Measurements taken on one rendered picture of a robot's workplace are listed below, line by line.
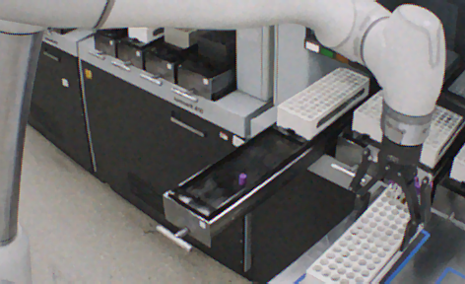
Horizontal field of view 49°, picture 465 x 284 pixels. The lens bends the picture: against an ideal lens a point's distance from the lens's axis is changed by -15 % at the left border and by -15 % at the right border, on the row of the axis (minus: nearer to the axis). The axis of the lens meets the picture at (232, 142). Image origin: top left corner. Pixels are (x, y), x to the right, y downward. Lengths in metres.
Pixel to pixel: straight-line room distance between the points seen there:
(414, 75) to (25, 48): 0.54
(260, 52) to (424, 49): 0.88
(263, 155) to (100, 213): 1.24
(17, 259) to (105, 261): 1.32
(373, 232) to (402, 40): 0.37
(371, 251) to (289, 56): 0.71
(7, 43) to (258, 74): 1.03
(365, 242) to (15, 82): 0.63
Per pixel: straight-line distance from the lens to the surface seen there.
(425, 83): 0.81
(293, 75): 1.55
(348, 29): 0.87
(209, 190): 1.24
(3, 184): 0.85
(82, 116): 2.37
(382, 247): 0.98
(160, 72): 1.80
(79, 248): 2.31
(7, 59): 0.75
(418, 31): 0.78
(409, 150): 0.88
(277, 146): 1.37
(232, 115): 1.63
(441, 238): 1.16
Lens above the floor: 1.58
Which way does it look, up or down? 34 degrees down
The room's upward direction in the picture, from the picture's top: 1 degrees counter-clockwise
